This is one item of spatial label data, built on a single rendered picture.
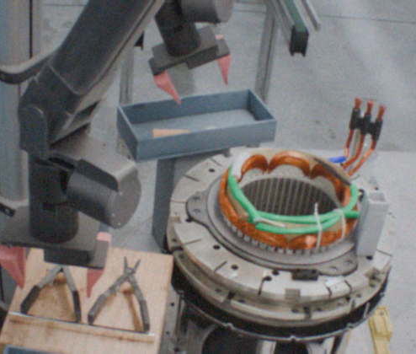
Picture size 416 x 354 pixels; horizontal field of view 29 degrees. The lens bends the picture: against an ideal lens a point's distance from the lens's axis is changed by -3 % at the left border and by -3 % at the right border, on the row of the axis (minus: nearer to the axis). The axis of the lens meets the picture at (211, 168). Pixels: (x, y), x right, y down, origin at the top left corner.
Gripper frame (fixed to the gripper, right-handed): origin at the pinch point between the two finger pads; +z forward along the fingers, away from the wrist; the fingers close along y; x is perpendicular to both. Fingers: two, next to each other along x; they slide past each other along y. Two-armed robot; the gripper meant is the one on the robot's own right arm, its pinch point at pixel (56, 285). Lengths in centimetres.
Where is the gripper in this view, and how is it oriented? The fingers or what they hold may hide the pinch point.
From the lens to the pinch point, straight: 101.9
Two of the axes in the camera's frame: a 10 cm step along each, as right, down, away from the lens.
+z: -1.0, 8.2, 5.7
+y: 9.9, 1.1, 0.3
